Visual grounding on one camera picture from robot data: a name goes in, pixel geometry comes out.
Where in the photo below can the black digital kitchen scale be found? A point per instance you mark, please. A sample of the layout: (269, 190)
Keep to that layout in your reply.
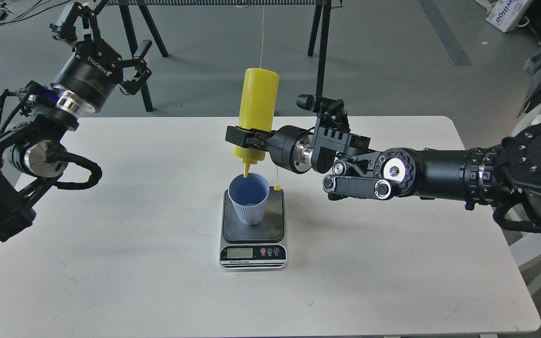
(261, 246)

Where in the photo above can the blue ribbed plastic cup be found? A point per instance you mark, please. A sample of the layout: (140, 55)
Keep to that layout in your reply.
(249, 196)

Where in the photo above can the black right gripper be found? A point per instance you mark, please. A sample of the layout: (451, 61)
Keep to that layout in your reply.
(289, 147)

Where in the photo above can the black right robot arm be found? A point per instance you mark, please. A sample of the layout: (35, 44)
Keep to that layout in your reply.
(506, 176)

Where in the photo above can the yellow squeeze bottle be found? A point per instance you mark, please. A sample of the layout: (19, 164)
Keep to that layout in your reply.
(257, 105)

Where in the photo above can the black trestle table frame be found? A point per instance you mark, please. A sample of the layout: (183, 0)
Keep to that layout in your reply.
(211, 47)

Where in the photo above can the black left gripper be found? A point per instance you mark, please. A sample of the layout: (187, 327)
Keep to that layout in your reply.
(87, 77)

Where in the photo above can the white cardboard box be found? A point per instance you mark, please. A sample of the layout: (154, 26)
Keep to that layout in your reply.
(506, 14)

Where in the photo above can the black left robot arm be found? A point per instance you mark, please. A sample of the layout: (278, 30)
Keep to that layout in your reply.
(33, 120)

